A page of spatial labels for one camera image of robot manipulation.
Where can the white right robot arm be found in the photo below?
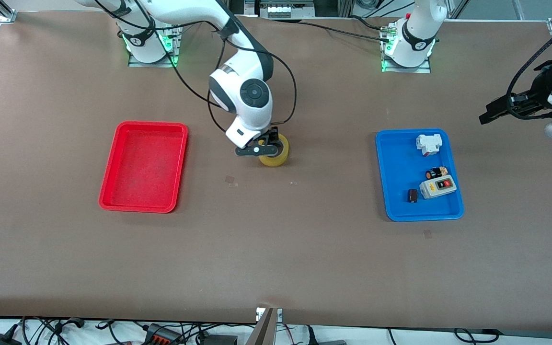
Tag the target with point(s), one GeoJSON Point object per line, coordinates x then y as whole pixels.
{"type": "Point", "coordinates": [247, 91]}

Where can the black orange power strip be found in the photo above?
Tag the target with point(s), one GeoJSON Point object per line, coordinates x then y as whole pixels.
{"type": "Point", "coordinates": [161, 335]}

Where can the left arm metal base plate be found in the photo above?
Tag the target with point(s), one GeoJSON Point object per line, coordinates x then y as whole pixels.
{"type": "Point", "coordinates": [424, 70]}

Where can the black orange round component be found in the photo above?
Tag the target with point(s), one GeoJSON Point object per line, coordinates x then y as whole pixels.
{"type": "Point", "coordinates": [432, 174]}

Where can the aluminium profile bracket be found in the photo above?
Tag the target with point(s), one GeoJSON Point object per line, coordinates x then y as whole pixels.
{"type": "Point", "coordinates": [264, 328]}

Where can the black power adapter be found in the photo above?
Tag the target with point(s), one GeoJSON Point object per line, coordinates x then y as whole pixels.
{"type": "Point", "coordinates": [3, 339]}

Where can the grey push-button switch box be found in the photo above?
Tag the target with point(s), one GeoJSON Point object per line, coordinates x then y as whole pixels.
{"type": "Point", "coordinates": [436, 188]}

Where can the blue plastic tray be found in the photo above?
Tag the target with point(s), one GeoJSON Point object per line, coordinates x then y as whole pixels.
{"type": "Point", "coordinates": [400, 207]}

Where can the small black block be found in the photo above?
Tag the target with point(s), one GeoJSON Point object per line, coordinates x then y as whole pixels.
{"type": "Point", "coordinates": [413, 195]}

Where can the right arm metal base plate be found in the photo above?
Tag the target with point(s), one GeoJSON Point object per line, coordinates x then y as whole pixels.
{"type": "Point", "coordinates": [137, 64]}

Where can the yellow clear tape roll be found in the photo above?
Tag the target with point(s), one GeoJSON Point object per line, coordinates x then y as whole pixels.
{"type": "Point", "coordinates": [276, 161]}

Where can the red plastic tray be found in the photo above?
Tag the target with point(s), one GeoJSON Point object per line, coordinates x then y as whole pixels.
{"type": "Point", "coordinates": [132, 194]}

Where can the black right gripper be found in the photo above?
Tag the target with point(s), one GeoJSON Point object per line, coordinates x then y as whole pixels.
{"type": "Point", "coordinates": [273, 133]}

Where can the grey socket strip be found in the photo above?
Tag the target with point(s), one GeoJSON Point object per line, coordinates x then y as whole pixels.
{"type": "Point", "coordinates": [278, 8]}

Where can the white circuit breaker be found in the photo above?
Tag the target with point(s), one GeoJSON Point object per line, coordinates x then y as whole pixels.
{"type": "Point", "coordinates": [428, 143]}

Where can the small beige connector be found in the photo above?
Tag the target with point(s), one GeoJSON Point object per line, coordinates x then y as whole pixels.
{"type": "Point", "coordinates": [443, 170]}

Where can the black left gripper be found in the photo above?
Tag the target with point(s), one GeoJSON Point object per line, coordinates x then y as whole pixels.
{"type": "Point", "coordinates": [543, 85]}

